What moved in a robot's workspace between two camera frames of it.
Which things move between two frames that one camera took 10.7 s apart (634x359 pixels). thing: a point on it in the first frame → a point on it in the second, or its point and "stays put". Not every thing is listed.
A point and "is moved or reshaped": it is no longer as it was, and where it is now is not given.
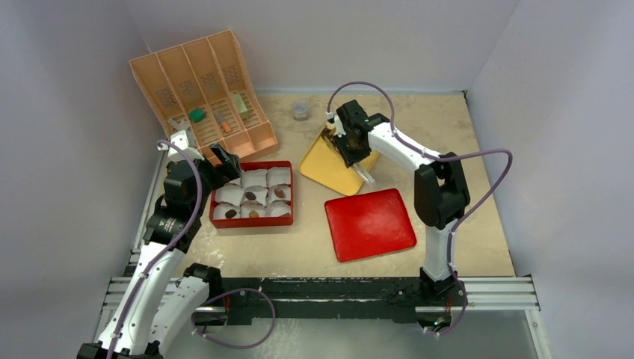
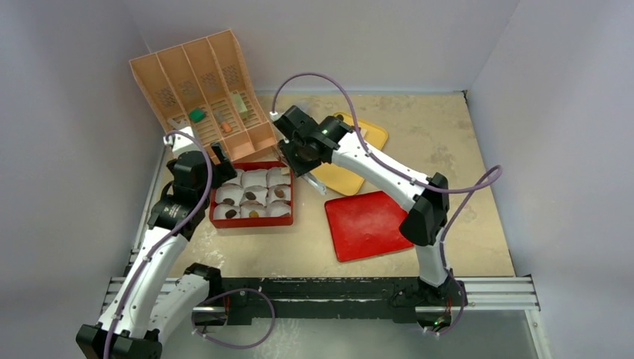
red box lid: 369,224 stays put
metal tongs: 366,178 is moved or reshaped
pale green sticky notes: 240,105 stays put
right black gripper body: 351,146 → 288,152
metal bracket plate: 181,125 stays put
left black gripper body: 214,176 stays put
